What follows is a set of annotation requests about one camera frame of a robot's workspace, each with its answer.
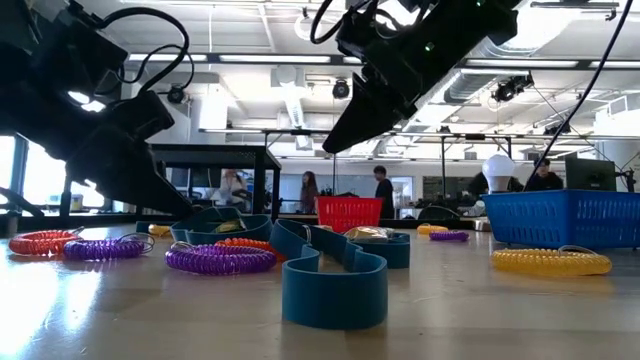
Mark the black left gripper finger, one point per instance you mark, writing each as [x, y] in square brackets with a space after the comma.
[130, 180]

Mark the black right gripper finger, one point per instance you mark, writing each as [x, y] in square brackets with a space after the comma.
[365, 120]

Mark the yellow coil wristband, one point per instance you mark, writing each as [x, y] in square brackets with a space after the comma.
[431, 229]
[160, 230]
[550, 262]

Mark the purple coil wristband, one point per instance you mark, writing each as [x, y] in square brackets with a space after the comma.
[220, 260]
[100, 250]
[448, 236]

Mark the orange coil wristband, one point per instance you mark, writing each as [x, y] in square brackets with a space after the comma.
[40, 242]
[245, 243]

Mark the clear plastic packet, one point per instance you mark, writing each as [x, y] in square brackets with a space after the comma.
[370, 233]

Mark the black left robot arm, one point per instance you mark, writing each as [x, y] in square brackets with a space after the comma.
[50, 40]

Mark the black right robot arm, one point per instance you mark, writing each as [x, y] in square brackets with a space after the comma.
[500, 20]

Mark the black ceiling spotlight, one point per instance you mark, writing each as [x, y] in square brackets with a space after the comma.
[175, 94]
[341, 89]
[510, 89]

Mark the person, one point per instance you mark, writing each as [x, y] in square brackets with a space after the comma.
[547, 181]
[231, 187]
[309, 192]
[385, 195]

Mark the red plastic basket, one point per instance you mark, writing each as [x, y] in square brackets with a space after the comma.
[350, 212]

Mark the overhead light bar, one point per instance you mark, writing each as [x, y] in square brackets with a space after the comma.
[275, 58]

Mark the black chair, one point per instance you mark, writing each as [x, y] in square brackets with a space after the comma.
[437, 212]

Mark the white bulb table lamp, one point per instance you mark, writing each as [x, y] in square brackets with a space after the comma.
[498, 172]

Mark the black computer monitor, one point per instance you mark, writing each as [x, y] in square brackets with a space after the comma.
[590, 175]

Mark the blue plastic basket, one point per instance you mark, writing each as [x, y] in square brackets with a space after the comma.
[560, 220]

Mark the silver air duct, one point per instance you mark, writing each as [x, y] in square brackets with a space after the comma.
[480, 80]

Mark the black frame table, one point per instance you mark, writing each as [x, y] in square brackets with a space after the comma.
[225, 156]

